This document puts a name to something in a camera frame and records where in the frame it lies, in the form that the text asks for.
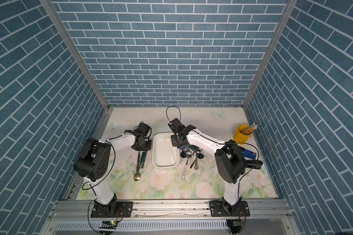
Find white plastic spoon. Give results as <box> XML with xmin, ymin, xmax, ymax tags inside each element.
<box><xmin>165</xmin><ymin>138</ymin><xmax>175</xmax><ymax>164</ymax></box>

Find white plastic storage box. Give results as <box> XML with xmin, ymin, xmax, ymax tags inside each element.
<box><xmin>152</xmin><ymin>132</ymin><xmax>179</xmax><ymax>169</ymax></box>

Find silver spoon green marbled handle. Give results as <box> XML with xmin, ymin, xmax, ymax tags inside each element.
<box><xmin>136</xmin><ymin>151</ymin><xmax>141</xmax><ymax>173</ymax></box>

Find gold spoon dark green handle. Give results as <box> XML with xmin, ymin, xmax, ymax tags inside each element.
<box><xmin>133</xmin><ymin>151</ymin><xmax>147</xmax><ymax>181</ymax></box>

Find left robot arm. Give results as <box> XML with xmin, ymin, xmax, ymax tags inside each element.
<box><xmin>74</xmin><ymin>134</ymin><xmax>152</xmax><ymax>218</ymax></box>

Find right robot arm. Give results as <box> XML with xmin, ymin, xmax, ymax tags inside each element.
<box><xmin>168</xmin><ymin>123</ymin><xmax>263</xmax><ymax>217</ymax></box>

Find long silver spoon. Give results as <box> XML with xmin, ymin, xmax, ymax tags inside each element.
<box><xmin>182</xmin><ymin>151</ymin><xmax>193</xmax><ymax>179</ymax></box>

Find small silver spoon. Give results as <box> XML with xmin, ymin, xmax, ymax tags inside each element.
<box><xmin>190</xmin><ymin>154</ymin><xmax>200</xmax><ymax>170</ymax></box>

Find floral table mat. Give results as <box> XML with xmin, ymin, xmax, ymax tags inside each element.
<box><xmin>76</xmin><ymin>107</ymin><xmax>278</xmax><ymax>200</ymax></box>

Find yellow cup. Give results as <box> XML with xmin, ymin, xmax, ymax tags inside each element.
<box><xmin>233</xmin><ymin>124</ymin><xmax>253</xmax><ymax>143</ymax></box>

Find blue stapler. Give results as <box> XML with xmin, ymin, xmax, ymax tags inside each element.
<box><xmin>241</xmin><ymin>148</ymin><xmax>257</xmax><ymax>160</ymax></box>

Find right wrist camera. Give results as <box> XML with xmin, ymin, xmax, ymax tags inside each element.
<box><xmin>168</xmin><ymin>118</ymin><xmax>185</xmax><ymax>135</ymax></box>

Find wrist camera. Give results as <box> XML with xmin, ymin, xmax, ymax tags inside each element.
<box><xmin>168</xmin><ymin>118</ymin><xmax>185</xmax><ymax>135</ymax></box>
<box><xmin>134</xmin><ymin>121</ymin><xmax>152</xmax><ymax>139</ymax></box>

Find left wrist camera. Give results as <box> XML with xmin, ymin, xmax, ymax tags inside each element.
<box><xmin>134</xmin><ymin>121</ymin><xmax>152</xmax><ymax>139</ymax></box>

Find blue green handled spoon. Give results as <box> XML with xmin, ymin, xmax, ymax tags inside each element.
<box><xmin>191</xmin><ymin>146</ymin><xmax>204</xmax><ymax>159</ymax></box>

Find aluminium front rail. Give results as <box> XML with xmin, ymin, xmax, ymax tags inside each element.
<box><xmin>49</xmin><ymin>198</ymin><xmax>292</xmax><ymax>221</ymax></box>

